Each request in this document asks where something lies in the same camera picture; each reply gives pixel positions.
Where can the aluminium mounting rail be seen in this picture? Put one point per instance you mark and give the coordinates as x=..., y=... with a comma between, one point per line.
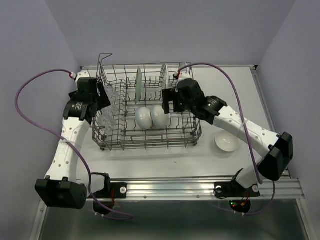
x=198, y=189

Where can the teal floral plate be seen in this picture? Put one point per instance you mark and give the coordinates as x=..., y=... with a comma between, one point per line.
x=138, y=85

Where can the clear faceted glass middle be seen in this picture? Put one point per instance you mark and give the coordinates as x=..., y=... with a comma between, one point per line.
x=112, y=110

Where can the clear faceted glass near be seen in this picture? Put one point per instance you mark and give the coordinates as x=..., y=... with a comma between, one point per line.
x=106, y=121

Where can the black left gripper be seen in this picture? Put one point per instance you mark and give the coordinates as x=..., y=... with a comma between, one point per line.
x=103, y=101

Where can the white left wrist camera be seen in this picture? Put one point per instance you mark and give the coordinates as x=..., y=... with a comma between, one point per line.
x=79, y=75

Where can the white blue striped plate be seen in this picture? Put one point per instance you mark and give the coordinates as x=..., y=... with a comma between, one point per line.
x=164, y=77

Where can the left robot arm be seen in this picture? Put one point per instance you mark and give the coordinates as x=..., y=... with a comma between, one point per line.
x=59, y=188

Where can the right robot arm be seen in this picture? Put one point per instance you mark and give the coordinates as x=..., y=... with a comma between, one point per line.
x=276, y=150

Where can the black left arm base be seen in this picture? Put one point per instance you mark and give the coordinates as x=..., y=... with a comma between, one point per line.
x=103, y=187

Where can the clear faceted glass far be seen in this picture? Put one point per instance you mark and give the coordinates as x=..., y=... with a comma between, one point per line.
x=112, y=94

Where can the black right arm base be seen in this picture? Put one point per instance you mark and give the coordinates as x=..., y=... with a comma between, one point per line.
x=232, y=189

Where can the clear faceted glass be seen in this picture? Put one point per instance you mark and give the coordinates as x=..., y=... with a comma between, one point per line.
x=106, y=121
x=112, y=94
x=112, y=110

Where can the grey wire dish rack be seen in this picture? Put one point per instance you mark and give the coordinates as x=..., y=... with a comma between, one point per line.
x=183, y=129

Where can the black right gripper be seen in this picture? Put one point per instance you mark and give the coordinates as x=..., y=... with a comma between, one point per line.
x=170, y=94

